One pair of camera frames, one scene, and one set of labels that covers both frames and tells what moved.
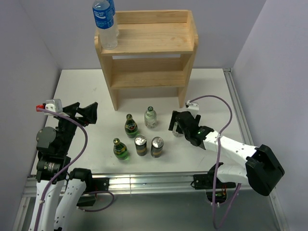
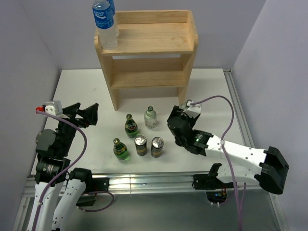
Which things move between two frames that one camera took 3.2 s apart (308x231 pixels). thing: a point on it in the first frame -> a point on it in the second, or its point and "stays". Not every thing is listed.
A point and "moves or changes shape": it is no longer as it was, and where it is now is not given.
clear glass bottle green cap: x=175 y=133 moves or changes shape
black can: x=140 y=142 stays
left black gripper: x=89 y=112 stays
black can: x=157 y=146 stays
